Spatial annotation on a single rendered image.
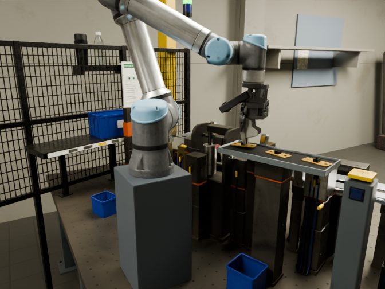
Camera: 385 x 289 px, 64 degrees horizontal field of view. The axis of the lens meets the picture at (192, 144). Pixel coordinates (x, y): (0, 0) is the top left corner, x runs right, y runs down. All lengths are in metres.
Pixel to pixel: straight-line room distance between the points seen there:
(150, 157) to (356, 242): 0.64
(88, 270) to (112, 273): 0.10
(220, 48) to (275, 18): 3.54
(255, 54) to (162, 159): 0.44
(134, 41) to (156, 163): 0.42
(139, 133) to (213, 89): 2.88
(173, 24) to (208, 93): 2.86
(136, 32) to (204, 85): 2.67
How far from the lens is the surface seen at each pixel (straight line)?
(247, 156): 1.01
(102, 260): 1.34
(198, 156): 1.26
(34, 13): 3.17
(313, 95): 5.07
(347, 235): 1.00
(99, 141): 1.76
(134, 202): 0.95
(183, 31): 0.93
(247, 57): 1.04
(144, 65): 1.09
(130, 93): 2.12
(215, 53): 0.89
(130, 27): 1.11
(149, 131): 0.95
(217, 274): 1.23
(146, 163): 0.97
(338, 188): 1.27
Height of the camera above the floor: 1.45
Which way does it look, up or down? 15 degrees down
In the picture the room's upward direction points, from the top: straight up
